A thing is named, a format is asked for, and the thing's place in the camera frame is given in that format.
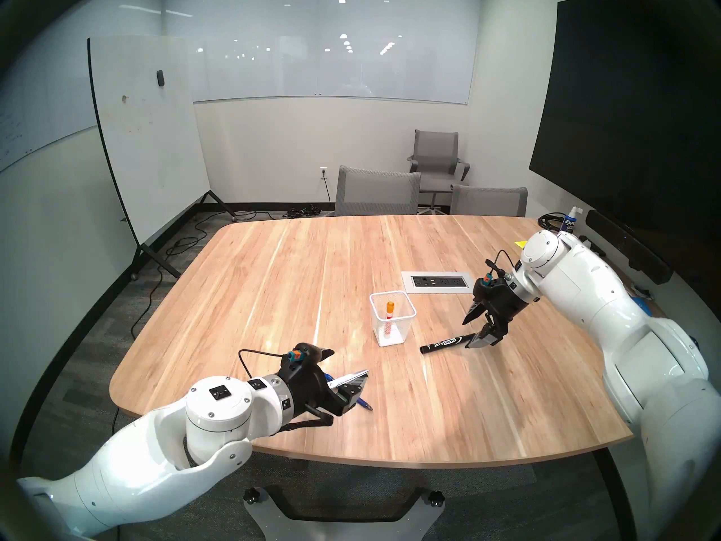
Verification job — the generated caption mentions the grey mesh-back chair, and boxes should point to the grey mesh-back chair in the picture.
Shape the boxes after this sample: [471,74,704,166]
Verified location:
[450,185,529,218]
[335,165,422,217]

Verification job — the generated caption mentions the right camera cable orange plug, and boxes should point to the right camera cable orange plug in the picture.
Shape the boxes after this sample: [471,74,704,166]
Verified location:
[482,250,517,285]

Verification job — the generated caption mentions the black video sound bar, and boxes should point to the black video sound bar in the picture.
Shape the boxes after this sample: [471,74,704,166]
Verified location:
[585,209,674,286]

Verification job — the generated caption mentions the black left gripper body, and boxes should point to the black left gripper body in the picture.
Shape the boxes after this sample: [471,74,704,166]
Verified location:
[279,360,348,418]

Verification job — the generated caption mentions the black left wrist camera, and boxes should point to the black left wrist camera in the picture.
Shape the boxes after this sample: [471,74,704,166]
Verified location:
[290,343,335,369]

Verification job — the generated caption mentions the green handled scissors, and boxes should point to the green handled scissors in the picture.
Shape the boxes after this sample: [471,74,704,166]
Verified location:
[328,369,371,388]

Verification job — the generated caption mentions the rolling whiteboard on stand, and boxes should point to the rolling whiteboard on stand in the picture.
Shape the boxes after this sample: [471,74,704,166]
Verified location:
[87,36,237,281]

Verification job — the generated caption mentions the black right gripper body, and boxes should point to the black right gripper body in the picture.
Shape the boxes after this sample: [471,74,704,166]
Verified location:
[472,282,530,329]

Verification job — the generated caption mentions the grey armrest swivel chair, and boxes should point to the grey armrest swivel chair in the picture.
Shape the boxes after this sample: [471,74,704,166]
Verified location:
[407,130,471,214]

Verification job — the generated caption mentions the wall mounted glass whiteboard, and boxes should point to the wall mounted glass whiteboard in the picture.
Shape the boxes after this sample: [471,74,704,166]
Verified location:
[192,0,471,105]

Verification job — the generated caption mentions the left camera cable orange plug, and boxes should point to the left camera cable orange plug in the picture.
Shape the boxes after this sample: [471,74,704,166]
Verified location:
[238,349,297,378]

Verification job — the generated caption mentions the black left gripper cable loop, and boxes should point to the black left gripper cable loop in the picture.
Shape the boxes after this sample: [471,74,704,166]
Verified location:
[276,412,333,432]

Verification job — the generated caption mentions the black permanent marker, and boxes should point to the black permanent marker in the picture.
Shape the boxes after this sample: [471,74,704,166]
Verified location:
[420,332,477,356]

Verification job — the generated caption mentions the white mesh pen holder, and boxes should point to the white mesh pen holder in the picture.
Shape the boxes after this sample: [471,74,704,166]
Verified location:
[370,291,418,348]

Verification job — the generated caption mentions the camera cable orange plug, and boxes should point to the camera cable orange plug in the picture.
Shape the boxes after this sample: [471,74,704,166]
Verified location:
[238,349,297,378]
[482,250,517,285]

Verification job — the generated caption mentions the grey table power outlet panel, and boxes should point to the grey table power outlet panel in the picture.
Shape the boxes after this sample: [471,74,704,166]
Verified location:
[401,271,471,295]

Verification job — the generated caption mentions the large black wall screen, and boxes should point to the large black wall screen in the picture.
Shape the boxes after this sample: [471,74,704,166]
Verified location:
[528,0,721,264]

